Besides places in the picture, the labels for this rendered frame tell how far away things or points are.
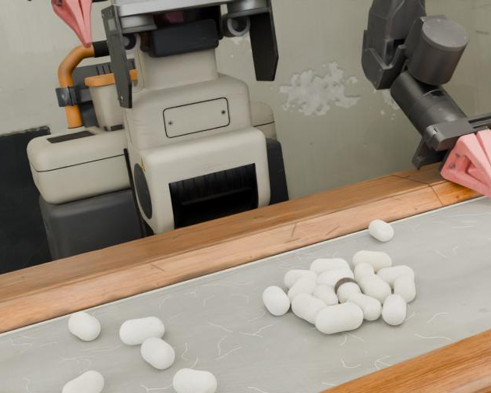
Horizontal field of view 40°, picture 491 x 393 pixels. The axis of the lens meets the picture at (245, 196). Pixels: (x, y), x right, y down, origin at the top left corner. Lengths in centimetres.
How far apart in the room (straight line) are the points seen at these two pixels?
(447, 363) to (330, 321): 12
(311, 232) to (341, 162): 223
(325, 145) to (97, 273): 229
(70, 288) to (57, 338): 7
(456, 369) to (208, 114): 84
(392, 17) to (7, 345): 59
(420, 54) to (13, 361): 56
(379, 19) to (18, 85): 182
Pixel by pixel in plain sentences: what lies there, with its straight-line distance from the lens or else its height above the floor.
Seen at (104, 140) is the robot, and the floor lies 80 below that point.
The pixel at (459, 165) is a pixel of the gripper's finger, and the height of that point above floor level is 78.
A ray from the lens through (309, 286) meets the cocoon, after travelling 59.
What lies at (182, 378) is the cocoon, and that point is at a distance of 48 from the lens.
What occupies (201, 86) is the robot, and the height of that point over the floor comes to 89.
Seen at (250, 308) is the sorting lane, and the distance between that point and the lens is 60.
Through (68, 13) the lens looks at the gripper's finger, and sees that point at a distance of 86.
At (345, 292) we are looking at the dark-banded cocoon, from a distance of 57.
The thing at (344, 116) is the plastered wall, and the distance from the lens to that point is 296.
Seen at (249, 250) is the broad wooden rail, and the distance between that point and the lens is 72.
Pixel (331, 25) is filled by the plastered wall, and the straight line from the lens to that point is 292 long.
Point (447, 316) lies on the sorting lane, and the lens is 55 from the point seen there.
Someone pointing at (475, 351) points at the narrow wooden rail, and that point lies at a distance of 45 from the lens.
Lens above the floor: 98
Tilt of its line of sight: 14 degrees down
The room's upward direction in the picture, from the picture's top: 9 degrees counter-clockwise
